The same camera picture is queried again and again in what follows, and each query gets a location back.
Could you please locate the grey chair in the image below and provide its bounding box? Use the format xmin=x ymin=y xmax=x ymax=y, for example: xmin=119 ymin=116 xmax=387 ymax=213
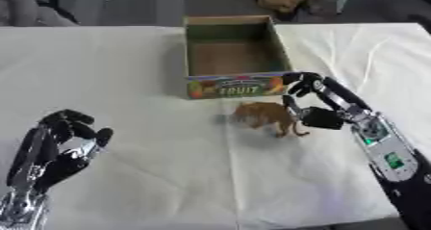
xmin=0 ymin=0 xmax=81 ymax=28

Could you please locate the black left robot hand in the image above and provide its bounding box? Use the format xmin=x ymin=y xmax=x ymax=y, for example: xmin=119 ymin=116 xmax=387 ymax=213
xmin=5 ymin=109 xmax=114 ymax=194

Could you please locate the brown toy lion figure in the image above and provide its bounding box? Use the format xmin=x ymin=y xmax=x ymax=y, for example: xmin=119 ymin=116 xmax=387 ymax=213
xmin=227 ymin=101 xmax=312 ymax=139

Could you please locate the cardboard box with printed front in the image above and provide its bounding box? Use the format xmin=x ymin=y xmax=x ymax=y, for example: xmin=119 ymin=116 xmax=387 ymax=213
xmin=182 ymin=14 xmax=296 ymax=100

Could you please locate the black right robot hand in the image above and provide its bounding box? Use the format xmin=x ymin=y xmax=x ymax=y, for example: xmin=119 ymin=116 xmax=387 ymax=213
xmin=279 ymin=71 xmax=376 ymax=131

